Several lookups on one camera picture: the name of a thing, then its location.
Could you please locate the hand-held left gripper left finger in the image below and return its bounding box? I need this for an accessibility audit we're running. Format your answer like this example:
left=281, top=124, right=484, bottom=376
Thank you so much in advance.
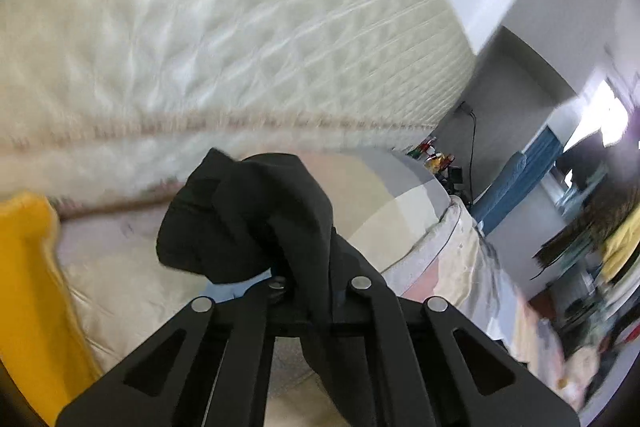
left=55, top=279, right=289, bottom=427

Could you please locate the cream tufted headboard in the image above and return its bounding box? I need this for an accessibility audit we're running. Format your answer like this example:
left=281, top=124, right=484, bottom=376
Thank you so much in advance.
left=0, top=0, right=477, bottom=212

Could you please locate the black garment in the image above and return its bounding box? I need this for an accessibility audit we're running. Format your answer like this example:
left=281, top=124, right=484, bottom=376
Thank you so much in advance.
left=156, top=148, right=386, bottom=427

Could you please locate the cream mattress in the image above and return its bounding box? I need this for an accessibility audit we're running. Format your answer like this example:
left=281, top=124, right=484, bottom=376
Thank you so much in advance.
left=382, top=199, right=593, bottom=414

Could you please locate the bedside clutter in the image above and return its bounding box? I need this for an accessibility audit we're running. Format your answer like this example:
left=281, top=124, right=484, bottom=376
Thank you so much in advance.
left=404, top=137, right=467, bottom=198

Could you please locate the dark cluttered shelf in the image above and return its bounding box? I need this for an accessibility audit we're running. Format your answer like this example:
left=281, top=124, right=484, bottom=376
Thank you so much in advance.
left=531, top=179, right=640, bottom=360

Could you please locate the yellow cloth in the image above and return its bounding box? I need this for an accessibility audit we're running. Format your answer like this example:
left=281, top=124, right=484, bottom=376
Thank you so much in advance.
left=0, top=193, right=103, bottom=426

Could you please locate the yellow hanging garment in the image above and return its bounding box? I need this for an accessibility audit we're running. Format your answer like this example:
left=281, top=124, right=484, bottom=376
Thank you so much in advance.
left=599, top=206, right=640, bottom=285

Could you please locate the bright window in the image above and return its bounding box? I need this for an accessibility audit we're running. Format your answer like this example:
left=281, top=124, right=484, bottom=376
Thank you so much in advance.
left=564, top=77, right=632, bottom=154

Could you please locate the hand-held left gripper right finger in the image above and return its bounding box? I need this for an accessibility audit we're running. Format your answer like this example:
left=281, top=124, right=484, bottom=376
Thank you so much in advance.
left=334, top=276, right=581, bottom=427

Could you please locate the black wall cable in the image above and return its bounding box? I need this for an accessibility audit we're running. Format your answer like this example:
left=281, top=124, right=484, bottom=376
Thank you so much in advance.
left=456, top=102, right=479, bottom=204

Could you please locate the blue curtain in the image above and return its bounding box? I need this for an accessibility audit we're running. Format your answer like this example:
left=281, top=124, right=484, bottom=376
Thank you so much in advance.
left=471, top=126, right=567, bottom=235

